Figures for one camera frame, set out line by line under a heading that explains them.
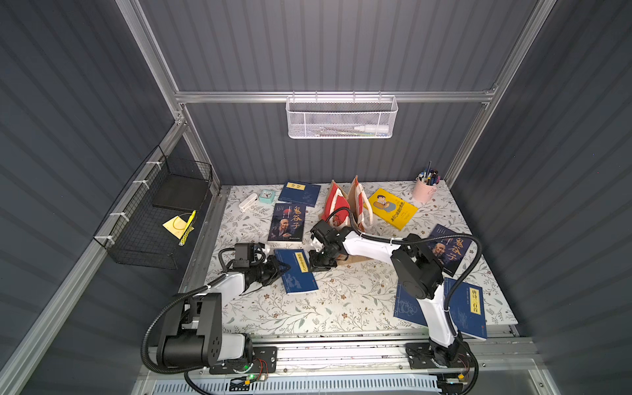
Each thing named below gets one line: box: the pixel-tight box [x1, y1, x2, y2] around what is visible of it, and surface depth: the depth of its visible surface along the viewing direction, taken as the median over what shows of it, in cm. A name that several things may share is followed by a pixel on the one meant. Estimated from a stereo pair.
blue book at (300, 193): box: [278, 179, 321, 208], surface depth 119 cm
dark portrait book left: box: [267, 202, 307, 242], surface depth 107 cm
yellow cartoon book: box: [367, 187, 419, 231], surface depth 114 cm
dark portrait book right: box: [427, 223, 473, 278], surface depth 98 cm
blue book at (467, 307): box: [443, 277, 488, 341], surface depth 84 cm
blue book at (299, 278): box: [273, 248, 319, 295], surface depth 90 cm
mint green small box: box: [258, 189, 276, 205], surface depth 117 cm
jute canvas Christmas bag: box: [321, 175, 374, 233], surface depth 93 cm
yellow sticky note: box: [162, 214, 196, 240], surface depth 75 cm
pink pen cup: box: [412, 161, 442, 204], surface depth 110 cm
